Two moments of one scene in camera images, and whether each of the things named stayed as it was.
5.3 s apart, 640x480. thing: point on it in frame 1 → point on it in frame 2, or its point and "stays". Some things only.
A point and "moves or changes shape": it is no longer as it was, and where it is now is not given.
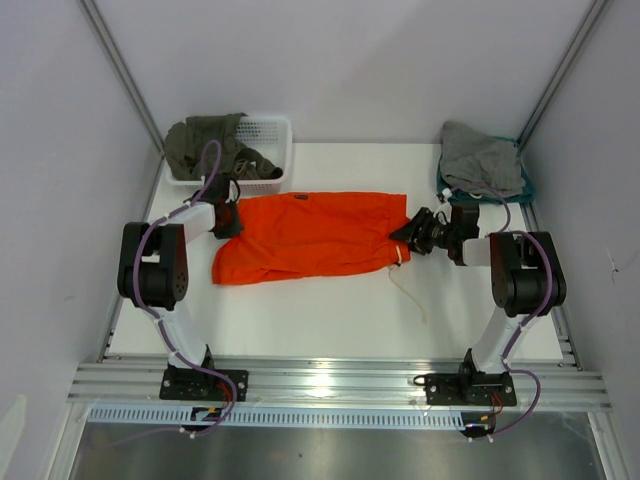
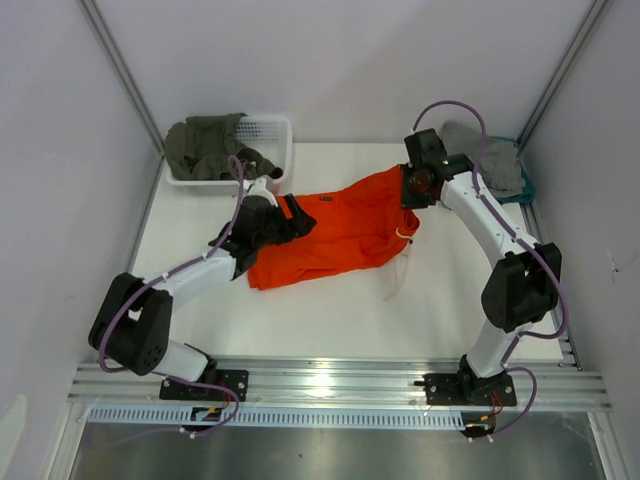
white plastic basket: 270,135 stays
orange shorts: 311,232 moves or changes shape
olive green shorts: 185,143 stays
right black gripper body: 435,234 → 412,194
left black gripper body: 232,227 → 279,229
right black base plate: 486,389 stays
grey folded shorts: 471,157 stays
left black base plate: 202,385 stays
